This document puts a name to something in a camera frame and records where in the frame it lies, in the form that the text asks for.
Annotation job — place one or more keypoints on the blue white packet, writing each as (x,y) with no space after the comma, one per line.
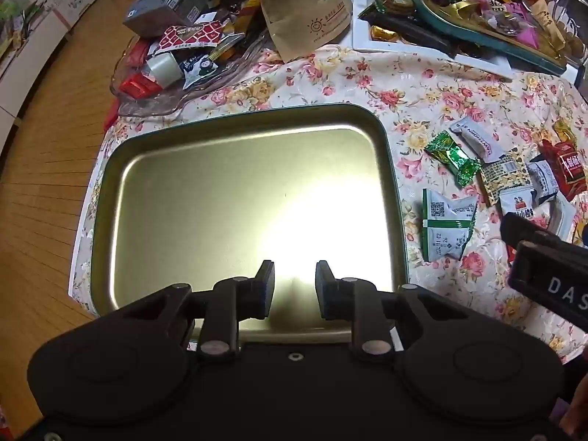
(197,69)

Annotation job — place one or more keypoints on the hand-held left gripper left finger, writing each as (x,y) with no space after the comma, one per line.
(265,289)

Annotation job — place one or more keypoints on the pink snack packet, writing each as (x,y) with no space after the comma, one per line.
(526,32)

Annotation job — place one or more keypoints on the gold tin tray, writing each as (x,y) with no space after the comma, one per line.
(239,193)

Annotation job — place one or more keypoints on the small red packet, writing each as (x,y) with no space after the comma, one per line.
(138,86)

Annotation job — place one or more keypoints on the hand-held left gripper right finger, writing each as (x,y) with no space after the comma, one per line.
(324,289)

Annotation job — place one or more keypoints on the teal tin tray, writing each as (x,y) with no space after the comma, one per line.
(459,32)

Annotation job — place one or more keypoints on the white flat tray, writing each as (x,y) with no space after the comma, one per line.
(459,62)

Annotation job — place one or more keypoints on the clear tape roll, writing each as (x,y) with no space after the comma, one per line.
(163,70)

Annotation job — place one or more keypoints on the white green snack packet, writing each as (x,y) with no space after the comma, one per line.
(448,225)

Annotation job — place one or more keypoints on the floral tablecloth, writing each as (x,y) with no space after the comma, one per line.
(349,92)

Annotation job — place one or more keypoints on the long white snack packet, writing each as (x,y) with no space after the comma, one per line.
(477,140)

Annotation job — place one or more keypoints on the clear glass dish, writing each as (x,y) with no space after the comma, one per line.
(151,103)

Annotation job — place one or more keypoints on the white drawing boards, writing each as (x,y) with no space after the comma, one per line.
(41,18)

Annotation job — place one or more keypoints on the kraft paper snack packet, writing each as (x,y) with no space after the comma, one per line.
(549,23)

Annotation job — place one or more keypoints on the pale grey snack packet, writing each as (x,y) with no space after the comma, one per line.
(562,216)

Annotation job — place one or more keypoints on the large clear jar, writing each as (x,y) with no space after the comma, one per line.
(572,4)

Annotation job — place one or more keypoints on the clear packet of brown snack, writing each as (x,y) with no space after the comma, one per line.
(505,22)

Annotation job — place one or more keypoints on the gold foil chocolate coin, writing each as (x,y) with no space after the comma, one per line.
(385,33)

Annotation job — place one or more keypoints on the white red snack packet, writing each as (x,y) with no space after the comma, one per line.
(517,204)

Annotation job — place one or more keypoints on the green foil candy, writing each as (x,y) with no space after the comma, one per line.
(452,158)

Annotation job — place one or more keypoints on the red white patterned packet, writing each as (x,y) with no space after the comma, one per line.
(190,36)

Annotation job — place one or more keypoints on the brown paper bag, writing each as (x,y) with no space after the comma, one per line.
(303,9)

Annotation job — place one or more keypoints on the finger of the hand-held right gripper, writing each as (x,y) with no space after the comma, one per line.
(521,229)

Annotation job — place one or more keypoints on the grey cardboard box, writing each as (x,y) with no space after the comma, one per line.
(161,4)

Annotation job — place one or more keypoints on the yellow patterned snack packet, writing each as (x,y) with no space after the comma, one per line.
(505,179)

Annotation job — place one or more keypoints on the long black packet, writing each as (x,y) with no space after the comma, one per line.
(404,32)

